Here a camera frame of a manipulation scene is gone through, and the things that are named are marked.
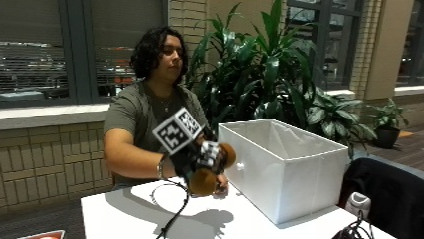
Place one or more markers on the brown soft toy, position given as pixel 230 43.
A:
pixel 203 182

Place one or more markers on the white cube of black markers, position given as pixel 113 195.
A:
pixel 176 131

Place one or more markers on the white fabric storage box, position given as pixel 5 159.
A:
pixel 287 172

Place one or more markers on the the person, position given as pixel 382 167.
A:
pixel 131 113

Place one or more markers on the variegated leafy plant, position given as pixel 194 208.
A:
pixel 335 116

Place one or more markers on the white electronic device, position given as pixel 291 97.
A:
pixel 357 204

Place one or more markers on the tall green leafy plant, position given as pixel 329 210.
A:
pixel 260 66

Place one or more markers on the black plant pot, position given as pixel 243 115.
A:
pixel 386 137

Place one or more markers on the grey window sill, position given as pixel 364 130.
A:
pixel 47 114

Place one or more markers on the small potted plant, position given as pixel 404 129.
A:
pixel 388 114

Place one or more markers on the red and white object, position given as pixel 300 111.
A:
pixel 43 235

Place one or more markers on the narrow grey-framed window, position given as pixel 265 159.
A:
pixel 335 40

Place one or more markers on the large grey-framed window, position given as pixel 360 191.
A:
pixel 39 49

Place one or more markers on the dark-framed side window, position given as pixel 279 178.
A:
pixel 412 43

